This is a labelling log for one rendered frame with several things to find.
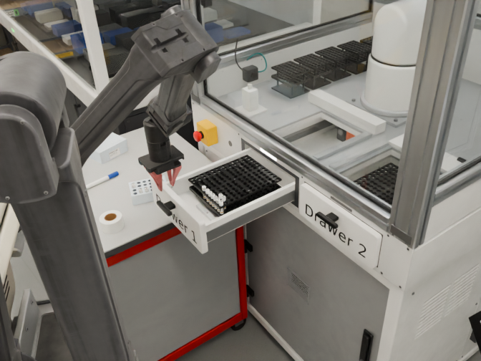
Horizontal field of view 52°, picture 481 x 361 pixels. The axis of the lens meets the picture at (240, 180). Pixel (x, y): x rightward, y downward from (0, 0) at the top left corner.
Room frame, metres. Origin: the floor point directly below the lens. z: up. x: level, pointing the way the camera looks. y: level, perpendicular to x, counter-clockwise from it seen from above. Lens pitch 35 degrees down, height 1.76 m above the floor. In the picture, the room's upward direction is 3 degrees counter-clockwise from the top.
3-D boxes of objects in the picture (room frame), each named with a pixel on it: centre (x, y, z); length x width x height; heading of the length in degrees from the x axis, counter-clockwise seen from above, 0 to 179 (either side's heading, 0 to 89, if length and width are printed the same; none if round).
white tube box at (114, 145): (1.64, 0.50, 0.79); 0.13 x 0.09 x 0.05; 138
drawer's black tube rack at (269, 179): (1.23, 0.02, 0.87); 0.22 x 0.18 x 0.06; 123
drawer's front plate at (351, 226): (1.03, -0.26, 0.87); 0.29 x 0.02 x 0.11; 33
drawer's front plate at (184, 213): (1.12, 0.18, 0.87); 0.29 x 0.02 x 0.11; 33
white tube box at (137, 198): (1.36, 0.31, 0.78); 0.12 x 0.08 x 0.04; 106
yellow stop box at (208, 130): (1.56, 0.11, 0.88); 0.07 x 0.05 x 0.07; 33
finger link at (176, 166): (1.08, 0.20, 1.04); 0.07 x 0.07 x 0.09; 33
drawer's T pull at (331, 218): (1.02, -0.23, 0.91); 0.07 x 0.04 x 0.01; 33
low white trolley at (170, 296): (1.47, 0.39, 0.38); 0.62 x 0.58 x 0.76; 33
